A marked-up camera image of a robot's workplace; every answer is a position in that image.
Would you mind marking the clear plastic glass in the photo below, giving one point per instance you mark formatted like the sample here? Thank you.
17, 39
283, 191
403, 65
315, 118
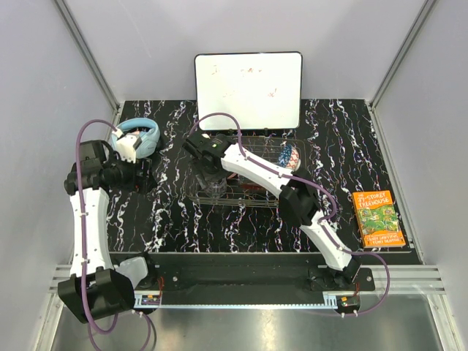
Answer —
215, 188

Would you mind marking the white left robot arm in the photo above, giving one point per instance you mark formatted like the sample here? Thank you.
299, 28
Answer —
98, 287

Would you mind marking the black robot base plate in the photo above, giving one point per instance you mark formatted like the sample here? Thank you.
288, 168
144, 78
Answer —
246, 279

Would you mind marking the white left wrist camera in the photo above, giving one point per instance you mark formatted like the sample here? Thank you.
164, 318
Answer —
126, 144

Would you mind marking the white dry-erase board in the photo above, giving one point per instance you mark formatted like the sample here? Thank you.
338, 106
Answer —
254, 90

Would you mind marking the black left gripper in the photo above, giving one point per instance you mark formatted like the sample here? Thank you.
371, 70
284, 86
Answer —
141, 183

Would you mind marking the orange treehouse book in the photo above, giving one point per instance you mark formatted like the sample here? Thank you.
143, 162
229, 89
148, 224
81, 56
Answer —
377, 220

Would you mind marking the wire dish rack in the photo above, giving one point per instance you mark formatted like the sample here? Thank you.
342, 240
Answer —
237, 190

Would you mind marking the light blue headphones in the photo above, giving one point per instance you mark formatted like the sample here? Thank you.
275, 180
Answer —
150, 135

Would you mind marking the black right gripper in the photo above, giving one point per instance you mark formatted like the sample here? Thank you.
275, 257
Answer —
199, 170

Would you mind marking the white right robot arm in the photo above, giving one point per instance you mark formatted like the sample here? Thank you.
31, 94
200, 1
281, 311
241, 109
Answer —
216, 157

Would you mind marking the red floral plate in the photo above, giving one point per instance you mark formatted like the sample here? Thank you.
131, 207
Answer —
253, 188

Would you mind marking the blue patterned bowl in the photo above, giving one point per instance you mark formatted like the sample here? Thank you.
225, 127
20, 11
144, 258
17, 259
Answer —
289, 158

